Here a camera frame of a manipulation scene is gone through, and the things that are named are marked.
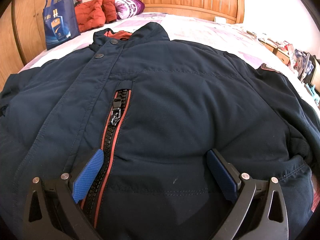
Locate dark navy padded jacket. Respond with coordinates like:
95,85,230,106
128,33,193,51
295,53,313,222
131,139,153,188
1,22,319,239

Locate wooden bedside drawer cabinet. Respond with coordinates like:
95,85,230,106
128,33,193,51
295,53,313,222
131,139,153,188
258,39,290,65

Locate wooden wardrobe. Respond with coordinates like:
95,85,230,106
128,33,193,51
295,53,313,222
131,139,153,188
1,0,46,88

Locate purple pink patchwork bedsheet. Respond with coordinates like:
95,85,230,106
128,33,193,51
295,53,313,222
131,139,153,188
18,11,320,120

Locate blue printed tote bag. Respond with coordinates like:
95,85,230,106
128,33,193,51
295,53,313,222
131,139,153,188
42,0,80,50

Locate red orange puffer jacket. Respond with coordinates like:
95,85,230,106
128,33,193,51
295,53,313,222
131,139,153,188
75,0,117,33

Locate purple floral pillow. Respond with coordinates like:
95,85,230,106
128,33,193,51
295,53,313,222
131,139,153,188
115,0,145,21

